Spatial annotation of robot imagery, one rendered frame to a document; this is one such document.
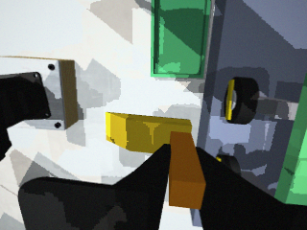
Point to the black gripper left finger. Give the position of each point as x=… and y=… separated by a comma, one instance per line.
x=133, y=203

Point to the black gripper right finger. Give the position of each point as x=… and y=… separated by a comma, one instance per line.
x=230, y=202

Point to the green tray floor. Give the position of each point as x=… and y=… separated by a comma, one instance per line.
x=178, y=36

